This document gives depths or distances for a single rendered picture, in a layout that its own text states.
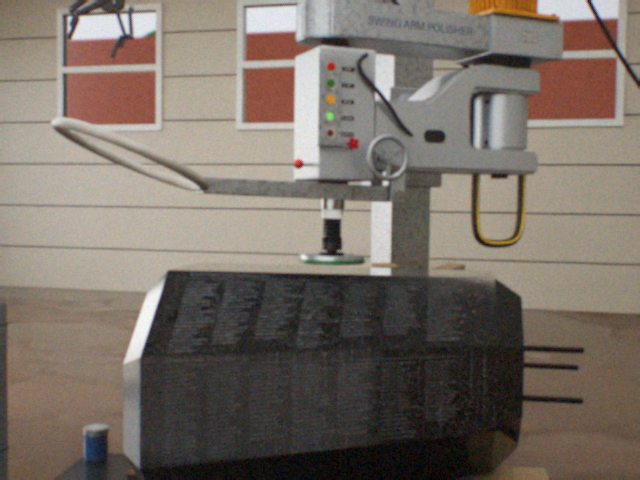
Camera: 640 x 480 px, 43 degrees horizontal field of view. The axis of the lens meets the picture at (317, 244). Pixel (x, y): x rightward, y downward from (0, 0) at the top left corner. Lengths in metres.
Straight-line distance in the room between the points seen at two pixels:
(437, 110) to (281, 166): 6.32
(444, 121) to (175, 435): 1.33
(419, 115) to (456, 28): 0.32
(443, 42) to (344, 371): 1.13
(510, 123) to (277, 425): 1.31
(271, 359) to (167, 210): 7.11
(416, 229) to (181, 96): 6.30
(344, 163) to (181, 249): 6.94
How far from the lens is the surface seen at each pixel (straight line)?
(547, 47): 3.01
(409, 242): 3.44
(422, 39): 2.74
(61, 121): 2.35
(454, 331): 2.45
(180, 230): 9.40
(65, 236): 10.09
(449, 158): 2.76
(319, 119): 2.52
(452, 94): 2.78
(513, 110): 2.93
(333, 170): 2.54
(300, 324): 2.48
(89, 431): 3.47
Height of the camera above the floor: 1.08
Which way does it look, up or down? 3 degrees down
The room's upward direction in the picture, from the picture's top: 1 degrees clockwise
